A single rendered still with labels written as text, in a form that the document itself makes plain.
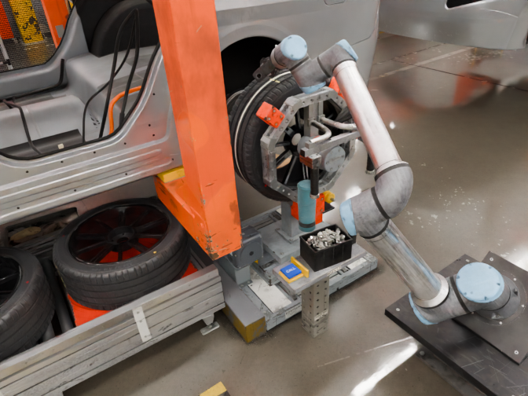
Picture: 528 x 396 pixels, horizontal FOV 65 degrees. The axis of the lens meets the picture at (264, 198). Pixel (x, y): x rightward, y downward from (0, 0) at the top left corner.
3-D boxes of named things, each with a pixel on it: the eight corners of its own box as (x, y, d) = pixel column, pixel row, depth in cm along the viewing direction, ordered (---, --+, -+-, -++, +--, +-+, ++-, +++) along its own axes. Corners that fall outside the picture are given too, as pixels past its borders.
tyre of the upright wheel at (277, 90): (333, 65, 228) (227, 66, 193) (364, 75, 211) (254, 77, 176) (314, 176, 258) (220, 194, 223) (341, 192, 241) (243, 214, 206)
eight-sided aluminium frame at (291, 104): (345, 174, 234) (350, 78, 204) (353, 179, 229) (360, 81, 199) (264, 209, 210) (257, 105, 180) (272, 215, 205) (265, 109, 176)
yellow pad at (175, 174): (178, 166, 233) (177, 158, 230) (188, 175, 223) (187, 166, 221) (155, 174, 227) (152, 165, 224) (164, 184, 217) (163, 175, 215)
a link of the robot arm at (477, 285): (517, 302, 158) (508, 292, 146) (472, 317, 166) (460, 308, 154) (499, 266, 167) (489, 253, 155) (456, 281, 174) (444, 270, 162)
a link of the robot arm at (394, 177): (421, 198, 122) (341, 30, 148) (383, 216, 127) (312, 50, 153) (430, 204, 131) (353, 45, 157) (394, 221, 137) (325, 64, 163)
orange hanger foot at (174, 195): (184, 188, 244) (173, 133, 225) (227, 231, 206) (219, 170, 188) (156, 197, 237) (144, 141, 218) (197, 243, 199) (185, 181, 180)
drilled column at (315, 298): (316, 317, 224) (317, 257, 201) (328, 328, 217) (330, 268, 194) (301, 325, 219) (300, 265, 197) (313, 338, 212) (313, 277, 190)
